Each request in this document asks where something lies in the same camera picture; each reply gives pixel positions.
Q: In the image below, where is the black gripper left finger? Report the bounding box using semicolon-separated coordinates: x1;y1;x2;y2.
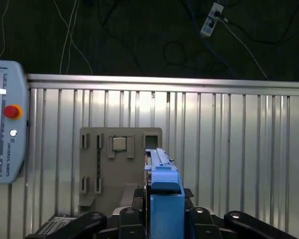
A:
24;188;150;239

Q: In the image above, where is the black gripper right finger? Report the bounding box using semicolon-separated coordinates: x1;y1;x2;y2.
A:
183;188;299;239

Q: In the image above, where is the hard disk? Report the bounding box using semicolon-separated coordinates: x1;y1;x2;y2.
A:
143;147;186;239

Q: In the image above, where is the black open PC case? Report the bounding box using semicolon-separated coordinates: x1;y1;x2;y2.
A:
38;215;78;236

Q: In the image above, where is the grey parts rack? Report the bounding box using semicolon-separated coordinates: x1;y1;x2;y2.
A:
78;127;163;214

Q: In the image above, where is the dark RAM stick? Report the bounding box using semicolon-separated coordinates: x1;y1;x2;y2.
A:
96;135;102;193

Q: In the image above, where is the silver CPU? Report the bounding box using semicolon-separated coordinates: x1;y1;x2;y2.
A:
112;136;128;151

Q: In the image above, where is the pale blue teach pendant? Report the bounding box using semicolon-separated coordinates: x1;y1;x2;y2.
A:
0;60;31;185

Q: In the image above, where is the white power strip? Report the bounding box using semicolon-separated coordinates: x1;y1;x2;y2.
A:
199;2;225;38

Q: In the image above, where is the white plug cable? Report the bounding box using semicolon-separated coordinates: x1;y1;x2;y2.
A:
218;17;269;81

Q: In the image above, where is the blue floor cable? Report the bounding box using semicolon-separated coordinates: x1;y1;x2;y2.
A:
185;0;238;78

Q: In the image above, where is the thin white cable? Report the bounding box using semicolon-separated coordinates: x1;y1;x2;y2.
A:
0;0;10;61
52;0;93;75

